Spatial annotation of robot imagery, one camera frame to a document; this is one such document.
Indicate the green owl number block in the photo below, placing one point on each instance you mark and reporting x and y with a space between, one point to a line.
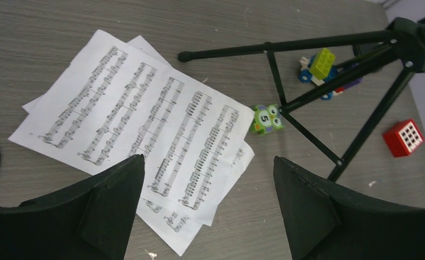
266 119

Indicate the colourful toy brick car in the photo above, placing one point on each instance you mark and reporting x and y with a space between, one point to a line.
320 69

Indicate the sheet music page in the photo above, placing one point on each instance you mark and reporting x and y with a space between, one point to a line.
190 208
137 118

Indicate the red white cube block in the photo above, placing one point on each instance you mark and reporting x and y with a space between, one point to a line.
403 138

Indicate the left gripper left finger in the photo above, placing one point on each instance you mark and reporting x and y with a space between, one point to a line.
91 219

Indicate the black music stand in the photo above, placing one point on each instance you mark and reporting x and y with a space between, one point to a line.
402 40

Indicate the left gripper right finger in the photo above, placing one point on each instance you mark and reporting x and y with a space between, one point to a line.
325 220

